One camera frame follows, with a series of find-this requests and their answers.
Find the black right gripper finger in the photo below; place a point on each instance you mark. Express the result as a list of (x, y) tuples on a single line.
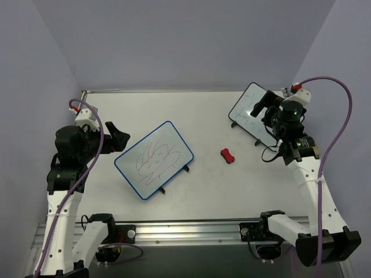
[(257, 108), (268, 99)]

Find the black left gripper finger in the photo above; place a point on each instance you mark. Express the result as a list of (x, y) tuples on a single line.
[(120, 140), (112, 129)]

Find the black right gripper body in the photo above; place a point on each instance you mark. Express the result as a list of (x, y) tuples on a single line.
[(269, 102)]

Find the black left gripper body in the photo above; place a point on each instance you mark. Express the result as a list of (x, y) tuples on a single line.
[(105, 139)]

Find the blue framed whiteboard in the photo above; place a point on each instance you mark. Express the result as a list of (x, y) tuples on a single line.
[(154, 160)]

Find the red whiteboard eraser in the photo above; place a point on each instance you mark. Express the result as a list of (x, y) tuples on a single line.
[(225, 153)]

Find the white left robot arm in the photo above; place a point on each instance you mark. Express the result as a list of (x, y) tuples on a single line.
[(66, 185)]

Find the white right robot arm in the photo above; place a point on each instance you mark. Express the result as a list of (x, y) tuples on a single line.
[(327, 238)]

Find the black framed whiteboard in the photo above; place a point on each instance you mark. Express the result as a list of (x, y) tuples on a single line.
[(240, 114)]

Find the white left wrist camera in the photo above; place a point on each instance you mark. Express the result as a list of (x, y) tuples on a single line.
[(86, 117)]

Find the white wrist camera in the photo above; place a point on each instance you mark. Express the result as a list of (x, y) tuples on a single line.
[(300, 95), (86, 117)]

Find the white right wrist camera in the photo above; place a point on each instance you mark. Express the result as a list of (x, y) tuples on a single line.
[(300, 95)]

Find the aluminium mounting rail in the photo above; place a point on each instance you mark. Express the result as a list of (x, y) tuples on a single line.
[(171, 233)]

